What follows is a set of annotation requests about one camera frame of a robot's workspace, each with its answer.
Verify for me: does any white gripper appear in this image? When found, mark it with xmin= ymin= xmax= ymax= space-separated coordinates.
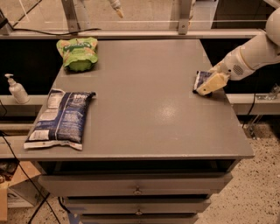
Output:
xmin=196 ymin=47 xmax=254 ymax=95

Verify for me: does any blue rxbar blueberry wrapper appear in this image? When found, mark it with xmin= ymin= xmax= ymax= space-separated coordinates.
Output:
xmin=192 ymin=71 xmax=212 ymax=94

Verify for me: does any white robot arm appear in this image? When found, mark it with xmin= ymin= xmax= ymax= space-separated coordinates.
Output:
xmin=193 ymin=8 xmax=280 ymax=95

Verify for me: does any green rice chip bag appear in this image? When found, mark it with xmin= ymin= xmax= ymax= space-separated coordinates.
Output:
xmin=56 ymin=37 xmax=98 ymax=72

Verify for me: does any blue white chip bag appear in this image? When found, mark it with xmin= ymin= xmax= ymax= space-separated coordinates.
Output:
xmin=24 ymin=88 xmax=95 ymax=151

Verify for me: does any grey drawer cabinet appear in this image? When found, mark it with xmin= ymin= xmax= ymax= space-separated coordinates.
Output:
xmin=17 ymin=38 xmax=256 ymax=224

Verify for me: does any top grey drawer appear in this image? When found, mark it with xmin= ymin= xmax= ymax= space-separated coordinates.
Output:
xmin=38 ymin=173 xmax=233 ymax=197

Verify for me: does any grey drawer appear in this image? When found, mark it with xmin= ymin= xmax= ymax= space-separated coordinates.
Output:
xmin=65 ymin=197 xmax=210 ymax=214
xmin=80 ymin=214 xmax=199 ymax=224
xmin=38 ymin=173 xmax=233 ymax=197

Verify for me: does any hanging cream nozzle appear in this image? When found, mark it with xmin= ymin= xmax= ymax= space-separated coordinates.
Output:
xmin=108 ymin=0 xmax=124 ymax=18

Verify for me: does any middle grey drawer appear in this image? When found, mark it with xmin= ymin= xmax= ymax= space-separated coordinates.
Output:
xmin=65 ymin=197 xmax=210 ymax=214

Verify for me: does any bottom grey drawer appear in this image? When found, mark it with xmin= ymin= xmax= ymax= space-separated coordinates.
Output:
xmin=80 ymin=214 xmax=199 ymax=224

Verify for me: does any white pump sanitizer bottle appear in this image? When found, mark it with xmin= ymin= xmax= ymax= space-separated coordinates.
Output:
xmin=5 ymin=73 xmax=30 ymax=104

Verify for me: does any cardboard box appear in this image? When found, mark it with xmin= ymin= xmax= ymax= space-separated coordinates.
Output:
xmin=0 ymin=161 xmax=46 ymax=221

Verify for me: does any right grey metal bracket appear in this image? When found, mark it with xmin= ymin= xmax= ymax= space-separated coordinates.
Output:
xmin=178 ymin=0 xmax=193 ymax=35

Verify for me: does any grey metal bracket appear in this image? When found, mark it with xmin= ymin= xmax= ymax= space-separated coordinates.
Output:
xmin=61 ymin=0 xmax=80 ymax=33
xmin=178 ymin=0 xmax=193 ymax=35

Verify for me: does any black cable on ledge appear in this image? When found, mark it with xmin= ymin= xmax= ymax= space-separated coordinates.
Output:
xmin=11 ymin=27 xmax=102 ymax=37

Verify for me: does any left grey metal bracket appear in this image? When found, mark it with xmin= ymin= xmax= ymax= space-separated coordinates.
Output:
xmin=61 ymin=0 xmax=80 ymax=33

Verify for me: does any black cable on floor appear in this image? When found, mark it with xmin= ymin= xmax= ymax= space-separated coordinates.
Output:
xmin=0 ymin=100 xmax=62 ymax=224

